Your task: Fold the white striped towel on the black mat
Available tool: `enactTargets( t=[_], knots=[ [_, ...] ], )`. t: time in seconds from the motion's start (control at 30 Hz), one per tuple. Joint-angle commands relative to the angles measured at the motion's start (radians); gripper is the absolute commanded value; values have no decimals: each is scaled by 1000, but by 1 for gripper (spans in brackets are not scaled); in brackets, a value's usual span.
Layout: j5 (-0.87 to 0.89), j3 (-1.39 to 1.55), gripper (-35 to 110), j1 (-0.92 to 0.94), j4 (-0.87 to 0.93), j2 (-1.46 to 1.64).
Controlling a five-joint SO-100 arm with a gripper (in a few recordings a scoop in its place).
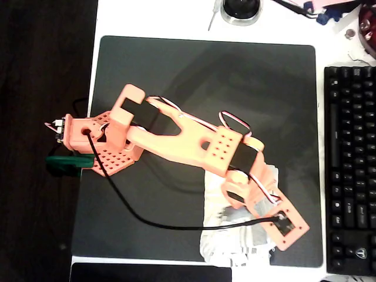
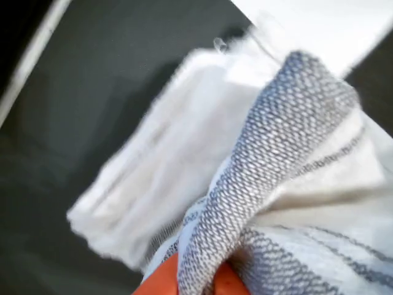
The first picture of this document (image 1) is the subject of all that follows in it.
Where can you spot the white striped towel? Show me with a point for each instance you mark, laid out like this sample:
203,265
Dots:
220,235

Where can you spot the orange 3D-printed robot arm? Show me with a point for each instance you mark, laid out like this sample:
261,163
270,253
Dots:
188,141

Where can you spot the black computer keyboard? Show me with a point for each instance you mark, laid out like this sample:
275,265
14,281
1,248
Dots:
352,164

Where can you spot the black desk mat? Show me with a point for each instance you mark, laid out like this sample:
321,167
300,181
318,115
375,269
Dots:
205,73

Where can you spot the black tablet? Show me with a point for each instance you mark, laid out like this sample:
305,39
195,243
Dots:
147,273

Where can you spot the black steel-rimmed round object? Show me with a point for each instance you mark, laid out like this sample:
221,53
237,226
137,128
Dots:
241,11

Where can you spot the white pen-like stick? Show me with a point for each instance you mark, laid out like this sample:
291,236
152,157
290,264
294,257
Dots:
214,14

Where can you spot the small round coin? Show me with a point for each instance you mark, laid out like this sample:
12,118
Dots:
350,33

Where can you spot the blue plastic part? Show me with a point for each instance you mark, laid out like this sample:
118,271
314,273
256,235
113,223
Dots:
326,16

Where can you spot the dark red bowl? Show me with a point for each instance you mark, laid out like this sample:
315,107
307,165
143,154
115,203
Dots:
368,32

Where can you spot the green table clamp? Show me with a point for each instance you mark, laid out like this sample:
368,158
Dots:
67,164

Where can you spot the pink paper sheet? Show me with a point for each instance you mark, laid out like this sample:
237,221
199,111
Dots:
323,2

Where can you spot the motor controller board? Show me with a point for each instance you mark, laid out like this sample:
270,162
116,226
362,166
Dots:
58,129

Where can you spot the orange gripper camera mount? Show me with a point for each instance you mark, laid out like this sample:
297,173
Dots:
299,227

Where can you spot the orange perforated base plate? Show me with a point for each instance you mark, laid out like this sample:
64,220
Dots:
116,164

